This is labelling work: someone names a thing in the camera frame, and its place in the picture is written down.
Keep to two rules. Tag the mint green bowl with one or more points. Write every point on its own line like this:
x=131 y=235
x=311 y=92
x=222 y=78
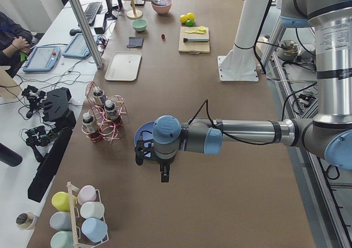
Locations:
x=139 y=25

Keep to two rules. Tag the grey cup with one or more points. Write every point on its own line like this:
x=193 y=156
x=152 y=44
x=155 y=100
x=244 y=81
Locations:
x=61 y=221

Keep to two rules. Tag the wooden cutting board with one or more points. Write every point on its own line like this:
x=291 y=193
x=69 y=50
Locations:
x=195 y=47

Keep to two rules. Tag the grey folded cloth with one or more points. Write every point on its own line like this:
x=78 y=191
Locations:
x=135 y=42

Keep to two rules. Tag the green lime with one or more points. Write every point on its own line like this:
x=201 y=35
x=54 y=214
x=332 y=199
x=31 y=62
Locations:
x=189 y=23

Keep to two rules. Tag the aluminium frame post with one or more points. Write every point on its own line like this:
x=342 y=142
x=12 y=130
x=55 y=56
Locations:
x=87 y=34

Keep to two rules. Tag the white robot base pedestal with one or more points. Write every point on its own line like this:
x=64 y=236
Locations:
x=240 y=62

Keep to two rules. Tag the yellow cup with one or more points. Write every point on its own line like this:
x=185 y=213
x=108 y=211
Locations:
x=60 y=201

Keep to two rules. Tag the metal scoop in bowl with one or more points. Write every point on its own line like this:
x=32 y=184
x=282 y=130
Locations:
x=154 y=1

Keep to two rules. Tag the wooden stand with round base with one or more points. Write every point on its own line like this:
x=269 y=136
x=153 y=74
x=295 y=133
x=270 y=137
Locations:
x=134 y=13

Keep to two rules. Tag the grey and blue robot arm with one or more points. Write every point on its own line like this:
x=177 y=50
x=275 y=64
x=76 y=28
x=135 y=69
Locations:
x=326 y=135

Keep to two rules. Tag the pink bowl with ice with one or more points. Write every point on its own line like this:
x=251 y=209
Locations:
x=163 y=8

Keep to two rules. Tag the yellow plastic knife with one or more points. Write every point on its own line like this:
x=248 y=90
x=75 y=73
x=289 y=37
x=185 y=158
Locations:
x=195 y=31

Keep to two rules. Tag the copper wire bottle rack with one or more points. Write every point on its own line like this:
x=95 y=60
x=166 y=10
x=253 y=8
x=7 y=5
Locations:
x=108 y=130

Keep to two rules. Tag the cream rectangular tray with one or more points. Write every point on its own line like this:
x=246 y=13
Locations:
x=123 y=66

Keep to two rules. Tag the black computer mouse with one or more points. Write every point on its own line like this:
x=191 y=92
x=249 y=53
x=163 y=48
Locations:
x=73 y=32

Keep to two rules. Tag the pink cup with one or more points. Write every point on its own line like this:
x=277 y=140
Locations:
x=86 y=194

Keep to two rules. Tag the mint green cup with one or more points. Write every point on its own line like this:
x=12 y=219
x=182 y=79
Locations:
x=62 y=239

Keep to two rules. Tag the white cup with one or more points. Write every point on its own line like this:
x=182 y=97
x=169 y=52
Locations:
x=92 y=210

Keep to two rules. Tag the whole yellow lemon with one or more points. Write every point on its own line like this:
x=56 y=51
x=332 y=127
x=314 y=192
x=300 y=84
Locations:
x=183 y=19
x=190 y=16

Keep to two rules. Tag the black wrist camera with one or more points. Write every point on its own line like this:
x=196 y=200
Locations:
x=143 y=151

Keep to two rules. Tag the blue teach pendant tablet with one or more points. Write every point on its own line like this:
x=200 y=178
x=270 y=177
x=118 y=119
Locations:
x=42 y=59

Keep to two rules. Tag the dark drink bottle white cap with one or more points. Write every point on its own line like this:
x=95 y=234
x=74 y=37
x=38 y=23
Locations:
x=99 y=96

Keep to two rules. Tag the seated person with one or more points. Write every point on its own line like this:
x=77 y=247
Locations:
x=14 y=40

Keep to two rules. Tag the roll of tape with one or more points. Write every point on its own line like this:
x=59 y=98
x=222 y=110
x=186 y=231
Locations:
x=26 y=221

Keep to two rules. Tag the light blue cup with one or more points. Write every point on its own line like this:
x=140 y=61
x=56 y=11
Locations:
x=94 y=229

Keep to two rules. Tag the white wire cup rack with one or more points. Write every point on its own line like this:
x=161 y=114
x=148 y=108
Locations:
x=79 y=239

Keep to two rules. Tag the black keyboard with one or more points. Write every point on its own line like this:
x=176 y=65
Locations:
x=91 y=11

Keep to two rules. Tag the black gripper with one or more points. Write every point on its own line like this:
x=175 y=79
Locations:
x=164 y=162

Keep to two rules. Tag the steel muddler with black tip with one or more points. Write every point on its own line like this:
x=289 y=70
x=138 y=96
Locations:
x=191 y=40

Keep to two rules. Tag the blue round plate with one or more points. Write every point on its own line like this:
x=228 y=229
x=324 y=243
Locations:
x=145 y=133

